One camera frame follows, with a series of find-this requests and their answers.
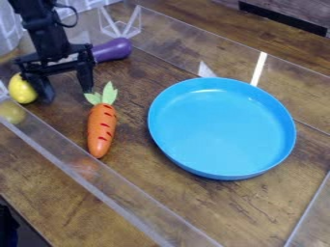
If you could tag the purple toy eggplant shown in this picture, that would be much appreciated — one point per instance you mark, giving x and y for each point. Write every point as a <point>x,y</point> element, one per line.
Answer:
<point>112,50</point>

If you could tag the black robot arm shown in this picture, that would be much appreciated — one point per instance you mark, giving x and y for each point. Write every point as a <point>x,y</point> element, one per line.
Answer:
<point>38,8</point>

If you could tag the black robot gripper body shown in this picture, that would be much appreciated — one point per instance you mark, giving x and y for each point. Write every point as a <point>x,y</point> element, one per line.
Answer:
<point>56,55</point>

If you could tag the clear acrylic barrier wall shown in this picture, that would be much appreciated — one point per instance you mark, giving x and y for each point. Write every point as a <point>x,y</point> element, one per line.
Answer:
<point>132,199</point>

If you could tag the blue round plate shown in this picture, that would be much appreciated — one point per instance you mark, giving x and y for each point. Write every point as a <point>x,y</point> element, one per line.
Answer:
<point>220,128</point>

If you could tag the yellow toy lemon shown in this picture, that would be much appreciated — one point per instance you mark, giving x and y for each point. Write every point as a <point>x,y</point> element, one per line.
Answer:
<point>20,90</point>

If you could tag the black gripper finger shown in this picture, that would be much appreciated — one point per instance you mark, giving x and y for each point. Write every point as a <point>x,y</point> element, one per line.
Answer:
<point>40,83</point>
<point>84,76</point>

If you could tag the orange toy carrot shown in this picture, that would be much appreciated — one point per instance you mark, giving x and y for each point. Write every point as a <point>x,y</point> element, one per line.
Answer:
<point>101,120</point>

